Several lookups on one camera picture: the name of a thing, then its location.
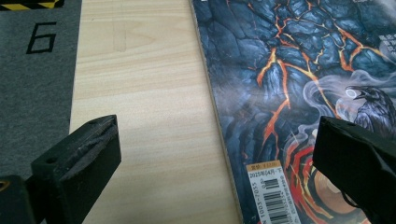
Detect dark lava-print magazine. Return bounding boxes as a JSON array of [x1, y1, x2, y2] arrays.
[[189, 0, 396, 224]]

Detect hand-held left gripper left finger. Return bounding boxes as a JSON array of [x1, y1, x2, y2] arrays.
[[31, 114, 122, 224]]

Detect yellow black hazard tape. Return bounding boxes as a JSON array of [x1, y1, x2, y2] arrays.
[[0, 0, 65, 11]]

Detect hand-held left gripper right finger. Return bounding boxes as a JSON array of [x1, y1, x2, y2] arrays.
[[312, 115, 396, 224]]

